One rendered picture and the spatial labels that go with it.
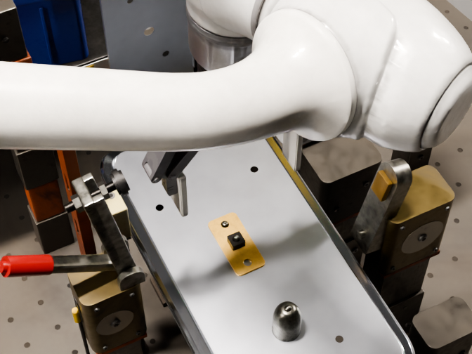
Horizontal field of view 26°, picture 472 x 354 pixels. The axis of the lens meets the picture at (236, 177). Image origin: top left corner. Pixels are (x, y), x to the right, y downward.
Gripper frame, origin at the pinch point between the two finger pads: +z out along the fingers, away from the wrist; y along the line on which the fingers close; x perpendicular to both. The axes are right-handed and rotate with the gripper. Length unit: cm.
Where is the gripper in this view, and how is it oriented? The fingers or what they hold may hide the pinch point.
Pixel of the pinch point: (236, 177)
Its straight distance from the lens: 110.8
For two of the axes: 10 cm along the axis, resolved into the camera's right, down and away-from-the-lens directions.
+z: 0.0, 5.9, 8.1
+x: -4.5, -7.2, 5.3
